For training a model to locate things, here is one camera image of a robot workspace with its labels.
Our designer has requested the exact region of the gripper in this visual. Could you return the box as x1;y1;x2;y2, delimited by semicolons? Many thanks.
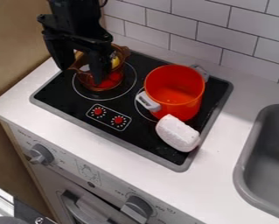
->
36;13;116;86

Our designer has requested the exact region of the yellow toy knife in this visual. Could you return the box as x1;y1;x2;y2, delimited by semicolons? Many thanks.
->
109;53;123;70

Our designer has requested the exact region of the brown clear cup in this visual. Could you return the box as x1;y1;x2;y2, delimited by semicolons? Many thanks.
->
66;43;132;92

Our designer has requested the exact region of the toy stove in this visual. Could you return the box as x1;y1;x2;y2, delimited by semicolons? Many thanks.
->
29;49;235;173

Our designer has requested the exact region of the orange pot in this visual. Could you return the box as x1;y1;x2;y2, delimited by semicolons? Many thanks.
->
134;64;212;123

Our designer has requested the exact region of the white toy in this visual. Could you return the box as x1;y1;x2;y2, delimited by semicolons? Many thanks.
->
154;114;203;153

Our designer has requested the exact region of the toy sink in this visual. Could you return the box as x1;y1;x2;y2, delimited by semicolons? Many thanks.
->
232;103;279;222

